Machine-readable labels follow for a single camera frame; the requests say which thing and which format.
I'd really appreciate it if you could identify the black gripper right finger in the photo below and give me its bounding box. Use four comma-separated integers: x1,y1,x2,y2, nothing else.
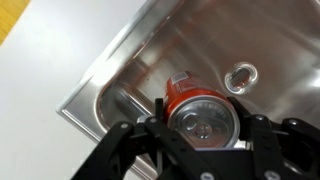
228,97,320,180

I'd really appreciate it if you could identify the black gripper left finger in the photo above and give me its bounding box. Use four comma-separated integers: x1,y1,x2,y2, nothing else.
71,98,214,180

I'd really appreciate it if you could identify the red soda can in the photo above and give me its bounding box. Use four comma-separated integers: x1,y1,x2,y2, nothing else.
165,71,240,150

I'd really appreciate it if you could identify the stainless steel sink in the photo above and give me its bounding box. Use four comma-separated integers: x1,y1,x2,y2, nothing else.
55,0,320,180

